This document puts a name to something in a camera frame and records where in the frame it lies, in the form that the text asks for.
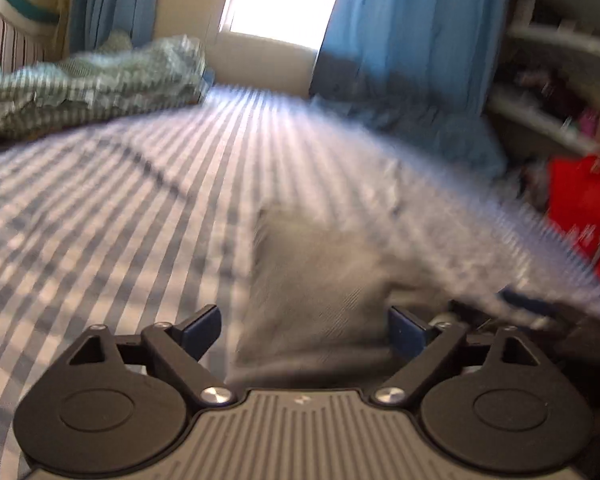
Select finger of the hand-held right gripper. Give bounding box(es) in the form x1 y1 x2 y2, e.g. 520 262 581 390
500 285 566 320

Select grey pants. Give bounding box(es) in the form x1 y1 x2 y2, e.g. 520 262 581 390
232 207 486 393

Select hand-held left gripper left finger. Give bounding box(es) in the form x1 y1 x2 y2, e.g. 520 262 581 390
67 304 237 409

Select bright window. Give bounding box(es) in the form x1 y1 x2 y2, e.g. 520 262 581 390
219 0 352 53

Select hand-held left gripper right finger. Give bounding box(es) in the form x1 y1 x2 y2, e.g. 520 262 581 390
372 305 551 408

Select red bag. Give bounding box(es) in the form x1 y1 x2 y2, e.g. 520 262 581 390
546 154 600 301

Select striped pillow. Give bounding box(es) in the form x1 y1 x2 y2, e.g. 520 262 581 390
0 16 58 77

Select blue white checked bed sheet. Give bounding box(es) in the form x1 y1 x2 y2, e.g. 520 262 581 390
0 85 600 480

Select white shelf unit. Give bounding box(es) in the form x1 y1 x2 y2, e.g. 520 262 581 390
482 0 600 161

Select blue curtain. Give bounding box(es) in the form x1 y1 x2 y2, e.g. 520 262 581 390
69 0 158 53
307 0 513 178

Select green checked blanket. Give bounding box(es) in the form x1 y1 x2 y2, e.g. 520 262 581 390
0 34 213 148

